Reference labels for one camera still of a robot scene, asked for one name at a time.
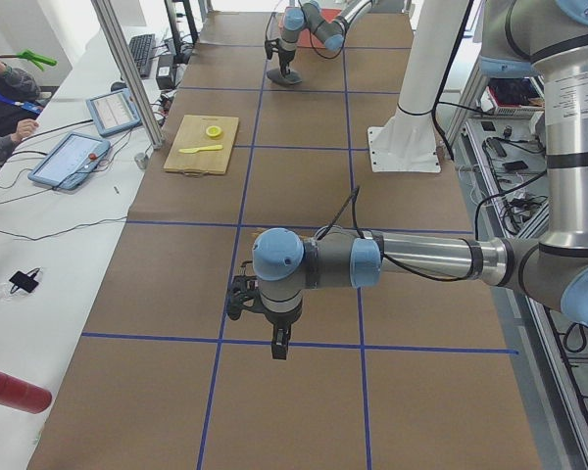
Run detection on grey wiping cloth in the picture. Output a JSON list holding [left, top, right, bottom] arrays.
[[267, 69, 302, 86]]

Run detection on pink plastic bin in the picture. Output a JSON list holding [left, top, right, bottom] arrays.
[[298, 8, 340, 50]]

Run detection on yellow lemon slice toy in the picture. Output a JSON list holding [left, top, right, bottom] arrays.
[[205, 125, 222, 139]]

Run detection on yellow plastic knife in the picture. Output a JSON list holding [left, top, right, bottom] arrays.
[[178, 144, 223, 155]]

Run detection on bamboo cutting board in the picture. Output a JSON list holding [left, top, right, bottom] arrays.
[[164, 115, 239, 175]]

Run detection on black power adapter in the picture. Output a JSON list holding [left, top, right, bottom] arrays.
[[156, 53, 176, 90]]

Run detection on black keyboard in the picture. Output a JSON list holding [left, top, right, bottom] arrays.
[[128, 33, 155, 78]]

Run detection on far blue teach pendant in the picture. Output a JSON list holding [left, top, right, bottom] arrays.
[[85, 89, 141, 137]]

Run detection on blue teach pendant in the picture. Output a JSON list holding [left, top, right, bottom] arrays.
[[85, 89, 141, 137], [27, 132, 111, 191]]

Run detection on near blue teach pendant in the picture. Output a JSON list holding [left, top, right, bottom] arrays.
[[27, 132, 111, 191]]

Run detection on red basket on shelf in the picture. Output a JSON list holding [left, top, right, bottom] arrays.
[[482, 78, 545, 117]]

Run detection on small black device on table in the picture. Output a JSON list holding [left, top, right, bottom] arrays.
[[9, 268, 40, 294]]

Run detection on seated person dark clothes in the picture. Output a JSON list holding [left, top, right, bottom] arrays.
[[0, 60, 40, 164]]

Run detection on red cylindrical bottle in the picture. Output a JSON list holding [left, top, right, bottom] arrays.
[[0, 371, 52, 414]]

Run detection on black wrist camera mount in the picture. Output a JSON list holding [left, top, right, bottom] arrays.
[[225, 275, 265, 321]]

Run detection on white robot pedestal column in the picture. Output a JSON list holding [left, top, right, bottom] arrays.
[[367, 0, 472, 173]]

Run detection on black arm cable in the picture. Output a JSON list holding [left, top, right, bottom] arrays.
[[315, 184, 476, 282]]

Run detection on aluminium frame post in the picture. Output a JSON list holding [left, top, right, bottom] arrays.
[[91, 0, 164, 150]]

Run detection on green handled grabber tool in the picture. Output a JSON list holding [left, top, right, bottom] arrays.
[[0, 49, 58, 71]]

